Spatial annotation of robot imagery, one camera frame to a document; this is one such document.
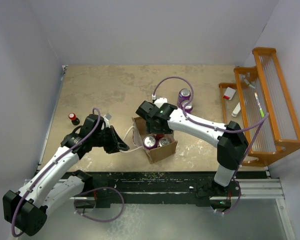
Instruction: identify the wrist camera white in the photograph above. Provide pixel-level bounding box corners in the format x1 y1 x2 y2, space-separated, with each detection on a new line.
152 95 168 108
103 113 112 123

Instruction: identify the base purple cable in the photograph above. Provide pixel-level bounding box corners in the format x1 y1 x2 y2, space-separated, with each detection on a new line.
73 186 125 223
210 179 243 216

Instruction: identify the small red-capped dark bottle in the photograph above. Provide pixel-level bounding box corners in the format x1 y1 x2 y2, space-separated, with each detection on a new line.
68 112 80 126

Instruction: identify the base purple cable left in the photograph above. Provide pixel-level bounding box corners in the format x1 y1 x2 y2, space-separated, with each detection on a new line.
73 186 125 223

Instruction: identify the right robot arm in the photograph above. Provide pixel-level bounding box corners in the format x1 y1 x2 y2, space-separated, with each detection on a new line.
136 100 249 196

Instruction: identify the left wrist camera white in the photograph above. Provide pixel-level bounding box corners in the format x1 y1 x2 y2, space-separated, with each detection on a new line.
103 113 112 123

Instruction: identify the brown canvas bag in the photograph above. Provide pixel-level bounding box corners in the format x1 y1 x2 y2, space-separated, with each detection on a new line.
124 117 178 164

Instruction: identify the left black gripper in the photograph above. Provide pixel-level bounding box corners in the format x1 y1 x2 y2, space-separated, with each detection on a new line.
91 125 129 154

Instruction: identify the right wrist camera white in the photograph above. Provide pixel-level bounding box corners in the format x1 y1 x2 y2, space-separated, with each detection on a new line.
152 95 168 108

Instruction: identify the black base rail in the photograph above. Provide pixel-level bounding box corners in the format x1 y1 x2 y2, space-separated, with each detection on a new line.
34 170 268 208

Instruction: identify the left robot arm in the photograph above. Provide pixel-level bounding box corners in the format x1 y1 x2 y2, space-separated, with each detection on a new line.
2 114 130 237

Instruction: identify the green tipped pen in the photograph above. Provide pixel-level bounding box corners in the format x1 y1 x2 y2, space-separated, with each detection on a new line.
254 92 265 118

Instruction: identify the purple fanta can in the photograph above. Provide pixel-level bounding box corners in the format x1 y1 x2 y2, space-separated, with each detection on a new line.
142 135 157 150
177 88 192 107
180 100 193 114

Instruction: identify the red and white box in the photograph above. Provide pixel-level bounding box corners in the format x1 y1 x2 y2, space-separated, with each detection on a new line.
223 87 236 101

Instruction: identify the red coke can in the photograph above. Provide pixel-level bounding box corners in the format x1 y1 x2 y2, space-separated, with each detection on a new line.
155 133 165 139
157 137 171 147

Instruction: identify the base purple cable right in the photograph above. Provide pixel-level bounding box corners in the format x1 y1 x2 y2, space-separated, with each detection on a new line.
210 179 243 216

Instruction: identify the orange wooden tiered rack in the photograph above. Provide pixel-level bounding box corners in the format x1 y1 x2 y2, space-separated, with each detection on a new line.
218 47 300 167

